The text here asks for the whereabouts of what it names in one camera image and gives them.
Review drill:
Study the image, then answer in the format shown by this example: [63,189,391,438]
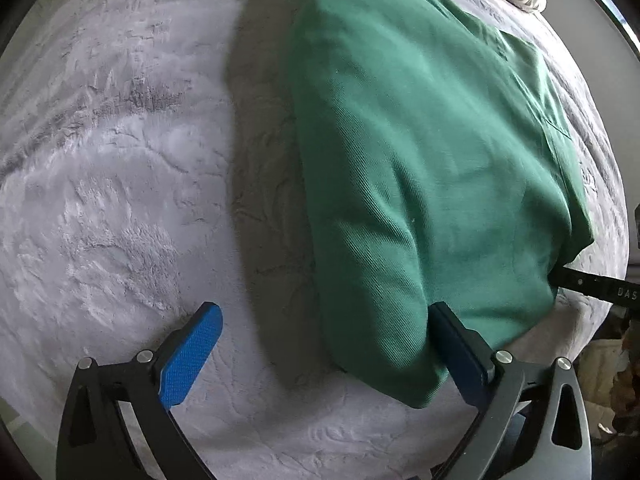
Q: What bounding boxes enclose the green trousers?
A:
[288,0,594,408]

